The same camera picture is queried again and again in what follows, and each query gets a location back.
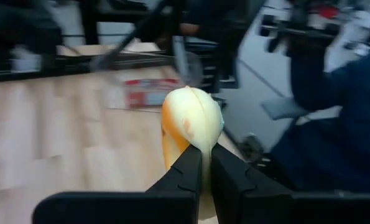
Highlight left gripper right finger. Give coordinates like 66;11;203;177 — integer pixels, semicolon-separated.
210;142;294;197

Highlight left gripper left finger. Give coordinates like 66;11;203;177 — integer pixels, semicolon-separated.
146;144;203;194

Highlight red snack package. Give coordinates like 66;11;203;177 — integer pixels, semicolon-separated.
124;78;181;110

